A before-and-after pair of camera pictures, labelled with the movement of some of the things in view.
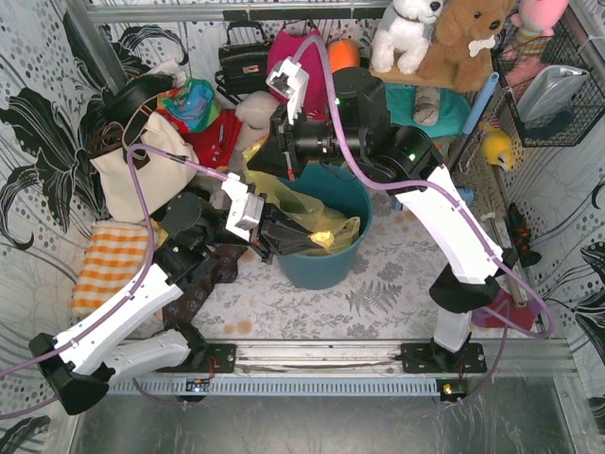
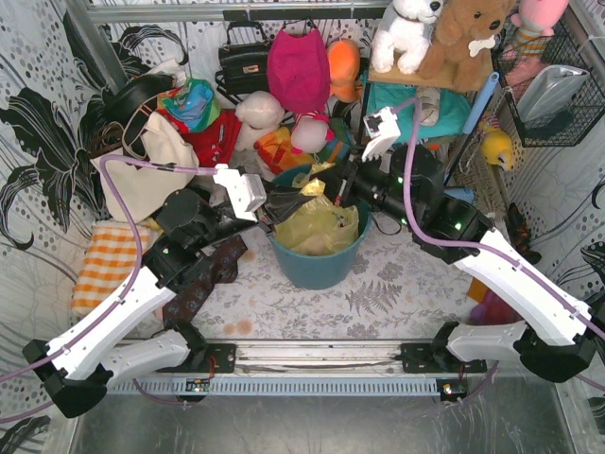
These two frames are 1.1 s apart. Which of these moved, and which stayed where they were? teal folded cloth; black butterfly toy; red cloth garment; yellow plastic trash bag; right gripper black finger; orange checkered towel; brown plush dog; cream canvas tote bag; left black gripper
Moved: left black gripper; right gripper black finger; yellow plastic trash bag
Stayed: red cloth garment; orange checkered towel; brown plush dog; teal folded cloth; cream canvas tote bag; black butterfly toy
